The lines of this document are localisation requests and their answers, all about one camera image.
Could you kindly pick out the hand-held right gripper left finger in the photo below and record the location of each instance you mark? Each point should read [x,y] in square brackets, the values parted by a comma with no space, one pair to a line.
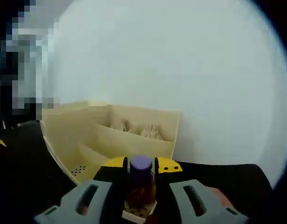
[71,210]

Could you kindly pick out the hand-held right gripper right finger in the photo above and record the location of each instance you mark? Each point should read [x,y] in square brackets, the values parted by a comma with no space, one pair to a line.
[199,210]

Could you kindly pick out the beige wooden drawer organizer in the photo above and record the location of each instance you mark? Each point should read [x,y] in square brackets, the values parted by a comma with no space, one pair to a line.
[106,144]

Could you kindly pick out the purple-capped amber cosmetic bottle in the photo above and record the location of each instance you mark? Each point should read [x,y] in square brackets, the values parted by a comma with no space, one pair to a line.
[141,163]

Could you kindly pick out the person's right hand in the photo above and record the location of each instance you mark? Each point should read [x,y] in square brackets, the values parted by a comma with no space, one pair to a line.
[223,198]

